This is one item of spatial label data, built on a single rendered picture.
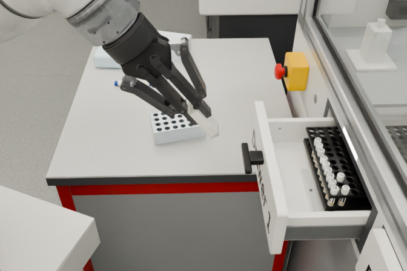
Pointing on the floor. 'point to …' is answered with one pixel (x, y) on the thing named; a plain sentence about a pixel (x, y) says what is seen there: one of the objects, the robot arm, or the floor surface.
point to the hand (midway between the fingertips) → (203, 118)
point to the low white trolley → (171, 168)
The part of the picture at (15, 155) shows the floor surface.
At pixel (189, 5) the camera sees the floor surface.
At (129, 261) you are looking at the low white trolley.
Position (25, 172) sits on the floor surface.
